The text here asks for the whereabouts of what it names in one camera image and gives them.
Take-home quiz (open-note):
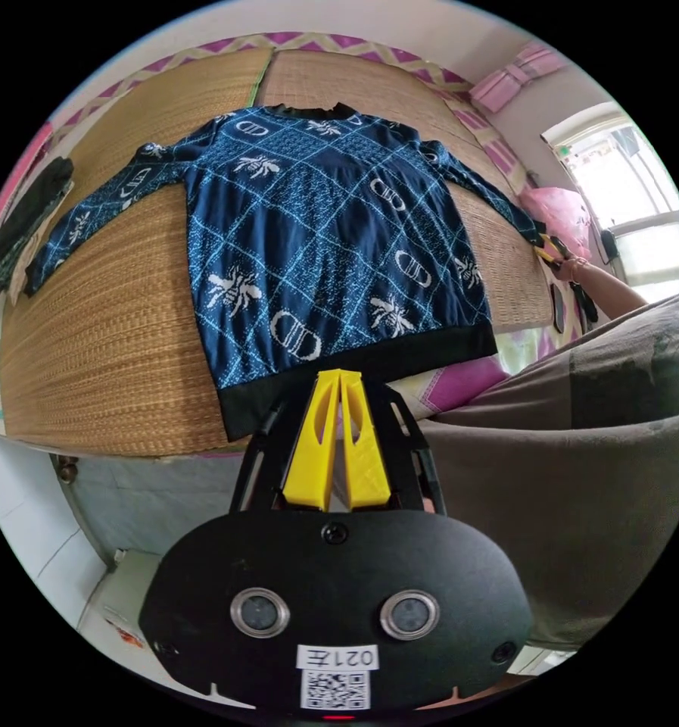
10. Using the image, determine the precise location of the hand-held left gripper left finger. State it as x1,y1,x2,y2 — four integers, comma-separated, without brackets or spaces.
283,369,341,508

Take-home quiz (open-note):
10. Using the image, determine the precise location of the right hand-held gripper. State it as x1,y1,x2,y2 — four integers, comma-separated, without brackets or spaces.
536,237,600,337

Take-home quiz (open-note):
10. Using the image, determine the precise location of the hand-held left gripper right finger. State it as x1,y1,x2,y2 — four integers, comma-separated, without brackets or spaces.
341,369,394,508

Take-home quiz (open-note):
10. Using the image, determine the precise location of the blue patterned long sleeve sweater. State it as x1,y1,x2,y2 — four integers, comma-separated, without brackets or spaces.
23,101,550,445

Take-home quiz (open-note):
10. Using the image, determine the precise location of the person's right forearm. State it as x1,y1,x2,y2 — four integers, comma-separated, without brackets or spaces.
578,262,651,320

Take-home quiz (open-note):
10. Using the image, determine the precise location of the person's right hand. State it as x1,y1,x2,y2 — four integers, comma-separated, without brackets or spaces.
559,256,592,286

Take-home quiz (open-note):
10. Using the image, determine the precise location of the pink plastic bag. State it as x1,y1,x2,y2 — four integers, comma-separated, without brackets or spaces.
519,186,594,264

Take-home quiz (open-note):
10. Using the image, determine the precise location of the window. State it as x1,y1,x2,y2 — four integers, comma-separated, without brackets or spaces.
540,101,679,288

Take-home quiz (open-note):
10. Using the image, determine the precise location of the person's body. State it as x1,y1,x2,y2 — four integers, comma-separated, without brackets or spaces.
429,282,679,655

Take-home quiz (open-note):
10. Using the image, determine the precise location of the bed with woven mat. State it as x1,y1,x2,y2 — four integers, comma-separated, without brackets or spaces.
0,31,565,462

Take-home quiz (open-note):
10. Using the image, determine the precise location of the pile of clothes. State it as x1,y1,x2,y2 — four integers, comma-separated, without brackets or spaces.
0,155,76,294

